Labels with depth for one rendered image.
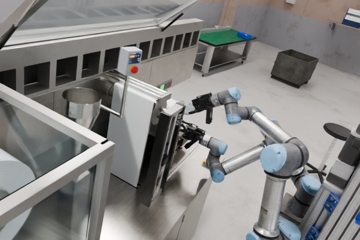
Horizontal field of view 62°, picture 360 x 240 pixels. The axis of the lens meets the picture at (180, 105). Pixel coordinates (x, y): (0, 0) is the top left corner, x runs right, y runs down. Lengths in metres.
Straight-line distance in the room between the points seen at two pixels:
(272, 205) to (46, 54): 1.13
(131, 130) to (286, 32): 10.44
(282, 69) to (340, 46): 4.14
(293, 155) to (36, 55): 1.11
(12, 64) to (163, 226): 0.98
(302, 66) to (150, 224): 6.31
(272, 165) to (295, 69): 6.23
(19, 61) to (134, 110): 0.57
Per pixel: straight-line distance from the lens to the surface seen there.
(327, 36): 11.45
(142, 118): 1.51
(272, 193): 1.42
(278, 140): 1.53
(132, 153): 1.63
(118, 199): 1.66
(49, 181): 0.68
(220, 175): 1.76
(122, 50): 1.18
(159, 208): 1.65
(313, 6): 11.54
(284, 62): 7.56
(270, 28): 11.88
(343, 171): 1.67
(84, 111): 1.13
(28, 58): 1.26
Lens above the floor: 2.05
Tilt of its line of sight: 25 degrees down
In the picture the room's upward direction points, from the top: 14 degrees clockwise
